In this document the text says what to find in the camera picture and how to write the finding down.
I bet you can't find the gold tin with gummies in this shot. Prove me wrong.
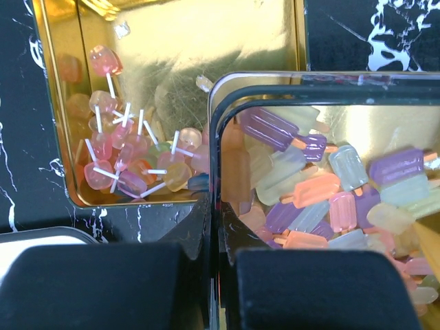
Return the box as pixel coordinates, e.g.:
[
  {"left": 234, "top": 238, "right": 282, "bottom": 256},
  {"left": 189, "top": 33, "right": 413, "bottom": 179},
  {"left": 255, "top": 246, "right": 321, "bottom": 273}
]
[{"left": 208, "top": 71, "right": 439, "bottom": 329}]

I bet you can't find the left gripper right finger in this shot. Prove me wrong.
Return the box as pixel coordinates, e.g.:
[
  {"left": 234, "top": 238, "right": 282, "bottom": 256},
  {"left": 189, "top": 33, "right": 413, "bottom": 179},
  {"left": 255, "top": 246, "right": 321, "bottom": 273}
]
[{"left": 218, "top": 202, "right": 421, "bottom": 329}]

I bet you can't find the strawberry pattern tray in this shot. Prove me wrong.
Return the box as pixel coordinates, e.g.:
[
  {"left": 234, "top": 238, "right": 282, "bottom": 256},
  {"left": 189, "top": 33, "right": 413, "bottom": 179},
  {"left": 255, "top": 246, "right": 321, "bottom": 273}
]
[{"left": 1, "top": 226, "right": 98, "bottom": 282}]

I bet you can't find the black marble pattern mat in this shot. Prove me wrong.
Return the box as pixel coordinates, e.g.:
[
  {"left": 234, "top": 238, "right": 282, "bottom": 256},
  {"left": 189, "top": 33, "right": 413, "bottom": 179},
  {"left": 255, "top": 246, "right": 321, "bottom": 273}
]
[{"left": 1, "top": 1, "right": 439, "bottom": 243}]

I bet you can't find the gold tin with lollipops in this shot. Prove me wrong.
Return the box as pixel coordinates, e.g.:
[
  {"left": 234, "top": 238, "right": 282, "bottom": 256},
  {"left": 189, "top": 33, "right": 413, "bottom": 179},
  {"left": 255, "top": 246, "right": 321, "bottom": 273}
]
[{"left": 32, "top": 1, "right": 305, "bottom": 206}]

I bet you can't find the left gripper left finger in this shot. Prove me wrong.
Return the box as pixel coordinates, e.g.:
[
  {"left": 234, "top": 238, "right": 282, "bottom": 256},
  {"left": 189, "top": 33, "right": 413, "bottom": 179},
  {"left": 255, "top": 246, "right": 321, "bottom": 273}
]
[{"left": 1, "top": 195, "right": 210, "bottom": 329}]

